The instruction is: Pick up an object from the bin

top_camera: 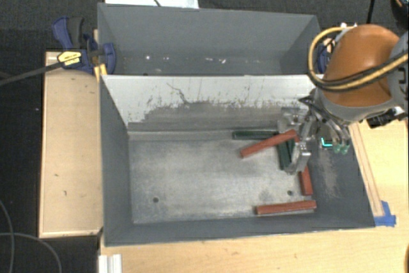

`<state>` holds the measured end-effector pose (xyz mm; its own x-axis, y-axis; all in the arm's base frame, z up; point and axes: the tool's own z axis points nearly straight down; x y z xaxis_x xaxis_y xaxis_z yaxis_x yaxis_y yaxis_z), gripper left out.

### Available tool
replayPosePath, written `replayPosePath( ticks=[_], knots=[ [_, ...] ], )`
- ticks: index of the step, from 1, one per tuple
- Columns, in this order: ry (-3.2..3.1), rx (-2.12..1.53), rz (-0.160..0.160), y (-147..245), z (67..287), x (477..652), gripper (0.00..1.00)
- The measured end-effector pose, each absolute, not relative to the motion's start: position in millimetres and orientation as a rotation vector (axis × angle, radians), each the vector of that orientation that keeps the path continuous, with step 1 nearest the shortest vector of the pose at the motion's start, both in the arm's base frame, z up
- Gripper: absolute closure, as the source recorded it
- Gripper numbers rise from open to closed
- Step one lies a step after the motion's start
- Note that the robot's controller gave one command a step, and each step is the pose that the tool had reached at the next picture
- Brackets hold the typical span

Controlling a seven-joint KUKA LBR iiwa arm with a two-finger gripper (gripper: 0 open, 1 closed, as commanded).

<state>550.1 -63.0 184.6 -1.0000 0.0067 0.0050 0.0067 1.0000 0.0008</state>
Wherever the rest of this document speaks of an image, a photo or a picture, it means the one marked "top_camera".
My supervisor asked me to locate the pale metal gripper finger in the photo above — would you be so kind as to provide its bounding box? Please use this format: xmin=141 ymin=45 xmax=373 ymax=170
xmin=284 ymin=141 xmax=313 ymax=175
xmin=277 ymin=109 xmax=302 ymax=136

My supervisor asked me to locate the black cylinder on white bracket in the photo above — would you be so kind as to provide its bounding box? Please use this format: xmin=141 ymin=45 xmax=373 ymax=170
xmin=366 ymin=107 xmax=408 ymax=129

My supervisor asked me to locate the dark green flat block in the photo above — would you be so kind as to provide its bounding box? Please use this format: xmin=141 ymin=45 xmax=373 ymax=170
xmin=231 ymin=130 xmax=279 ymax=141
xmin=276 ymin=138 xmax=297 ymax=171

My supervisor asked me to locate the red-brown flat block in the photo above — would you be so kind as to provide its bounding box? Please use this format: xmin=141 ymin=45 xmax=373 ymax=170
xmin=239 ymin=129 xmax=300 ymax=159
xmin=255 ymin=199 xmax=318 ymax=216
xmin=297 ymin=166 xmax=314 ymax=197

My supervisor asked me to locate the grey metal bin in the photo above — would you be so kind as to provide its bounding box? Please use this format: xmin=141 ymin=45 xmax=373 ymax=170
xmin=96 ymin=2 xmax=376 ymax=247

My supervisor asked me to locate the pale wood flat board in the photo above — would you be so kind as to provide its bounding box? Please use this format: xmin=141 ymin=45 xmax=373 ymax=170
xmin=38 ymin=51 xmax=104 ymax=239

